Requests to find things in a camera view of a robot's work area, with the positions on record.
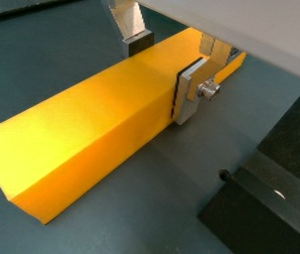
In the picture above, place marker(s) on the long yellow block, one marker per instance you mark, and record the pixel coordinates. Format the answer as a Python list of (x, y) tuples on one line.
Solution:
[(60, 146)]

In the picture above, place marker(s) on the black angle bracket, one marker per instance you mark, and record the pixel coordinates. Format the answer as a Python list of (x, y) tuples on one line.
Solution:
[(253, 214)]

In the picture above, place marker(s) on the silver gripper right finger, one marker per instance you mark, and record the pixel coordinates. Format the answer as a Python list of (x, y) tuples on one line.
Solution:
[(196, 82)]

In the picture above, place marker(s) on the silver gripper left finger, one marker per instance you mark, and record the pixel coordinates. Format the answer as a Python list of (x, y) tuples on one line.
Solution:
[(137, 37)]

